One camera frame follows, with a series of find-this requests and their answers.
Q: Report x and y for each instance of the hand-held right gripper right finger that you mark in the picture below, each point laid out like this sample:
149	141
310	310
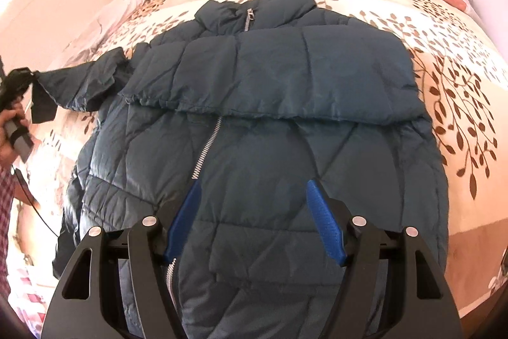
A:
324	222

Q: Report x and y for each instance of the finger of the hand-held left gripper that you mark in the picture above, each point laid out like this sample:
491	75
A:
31	75

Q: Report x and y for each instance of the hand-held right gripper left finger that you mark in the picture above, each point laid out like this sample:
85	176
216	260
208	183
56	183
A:
181	222

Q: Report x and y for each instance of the dark teal puffer jacket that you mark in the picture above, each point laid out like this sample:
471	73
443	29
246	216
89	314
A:
258	104

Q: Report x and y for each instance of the person's left forearm checkered sleeve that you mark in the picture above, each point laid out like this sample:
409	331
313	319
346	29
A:
5	212

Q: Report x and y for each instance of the person's left hand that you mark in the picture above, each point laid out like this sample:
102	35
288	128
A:
5	148

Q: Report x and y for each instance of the floral leaf print bedsheet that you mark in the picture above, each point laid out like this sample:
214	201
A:
456	45

